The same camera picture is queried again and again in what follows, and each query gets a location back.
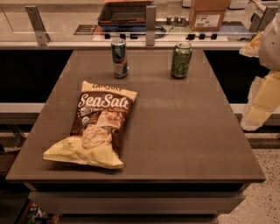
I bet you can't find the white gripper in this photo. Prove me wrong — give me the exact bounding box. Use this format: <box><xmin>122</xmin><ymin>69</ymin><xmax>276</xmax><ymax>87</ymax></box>
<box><xmin>239</xmin><ymin>13</ymin><xmax>280</xmax><ymax>131</ymax></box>

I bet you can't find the green soda can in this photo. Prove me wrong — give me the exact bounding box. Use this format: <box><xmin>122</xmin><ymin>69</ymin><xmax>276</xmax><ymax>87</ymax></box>
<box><xmin>171</xmin><ymin>42</ymin><xmax>193</xmax><ymax>79</ymax></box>

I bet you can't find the blue silver energy drink can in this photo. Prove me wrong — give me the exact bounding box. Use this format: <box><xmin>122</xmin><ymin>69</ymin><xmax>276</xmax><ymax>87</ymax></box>
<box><xmin>111</xmin><ymin>38</ymin><xmax>128</xmax><ymax>79</ymax></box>

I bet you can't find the cardboard box with label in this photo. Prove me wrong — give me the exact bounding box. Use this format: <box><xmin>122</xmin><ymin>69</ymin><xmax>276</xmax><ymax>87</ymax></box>
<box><xmin>189</xmin><ymin>0</ymin><xmax>229</xmax><ymax>32</ymax></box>

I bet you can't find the dark open tray box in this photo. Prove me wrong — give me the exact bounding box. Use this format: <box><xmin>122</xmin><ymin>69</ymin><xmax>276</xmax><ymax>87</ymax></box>
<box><xmin>98</xmin><ymin>1</ymin><xmax>153</xmax><ymax>25</ymax></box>

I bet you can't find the sea salt chips bag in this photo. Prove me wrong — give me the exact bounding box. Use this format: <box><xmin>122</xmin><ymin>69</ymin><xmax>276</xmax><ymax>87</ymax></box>
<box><xmin>43</xmin><ymin>81</ymin><xmax>137</xmax><ymax>169</ymax></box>

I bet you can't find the right metal glass bracket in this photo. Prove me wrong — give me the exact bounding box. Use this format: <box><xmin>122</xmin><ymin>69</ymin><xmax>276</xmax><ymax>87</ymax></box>
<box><xmin>249</xmin><ymin>6</ymin><xmax>279</xmax><ymax>33</ymax></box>

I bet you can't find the metal glass bracket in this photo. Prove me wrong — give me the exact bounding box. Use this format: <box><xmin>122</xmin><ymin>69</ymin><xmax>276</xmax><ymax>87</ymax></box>
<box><xmin>146</xmin><ymin>5</ymin><xmax>157</xmax><ymax>46</ymax></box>
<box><xmin>249</xmin><ymin>6</ymin><xmax>279</xmax><ymax>33</ymax></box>
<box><xmin>24</xmin><ymin>5</ymin><xmax>51</xmax><ymax>46</ymax></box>

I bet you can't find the middle metal glass bracket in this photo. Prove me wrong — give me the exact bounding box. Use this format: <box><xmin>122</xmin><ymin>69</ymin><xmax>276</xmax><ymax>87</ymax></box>
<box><xmin>146</xmin><ymin>5</ymin><xmax>157</xmax><ymax>46</ymax></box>

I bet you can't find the left metal glass bracket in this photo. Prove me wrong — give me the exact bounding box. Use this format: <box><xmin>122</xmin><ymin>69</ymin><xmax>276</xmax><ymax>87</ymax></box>
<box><xmin>24</xmin><ymin>5</ymin><xmax>51</xmax><ymax>46</ymax></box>

